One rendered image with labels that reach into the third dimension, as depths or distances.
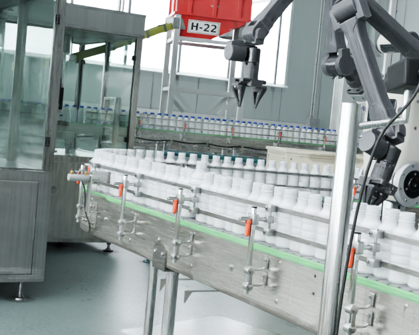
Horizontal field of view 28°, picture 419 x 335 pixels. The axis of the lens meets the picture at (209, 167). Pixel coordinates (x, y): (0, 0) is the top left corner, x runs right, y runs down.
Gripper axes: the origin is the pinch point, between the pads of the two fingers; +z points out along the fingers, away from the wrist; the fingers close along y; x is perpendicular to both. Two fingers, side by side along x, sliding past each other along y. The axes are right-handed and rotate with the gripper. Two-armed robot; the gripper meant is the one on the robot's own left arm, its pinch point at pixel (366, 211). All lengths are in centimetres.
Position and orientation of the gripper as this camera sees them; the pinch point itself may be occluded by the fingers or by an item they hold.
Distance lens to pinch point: 237.0
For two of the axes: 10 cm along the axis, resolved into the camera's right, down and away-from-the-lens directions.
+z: -3.8, 9.2, -1.2
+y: 4.9, 0.9, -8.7
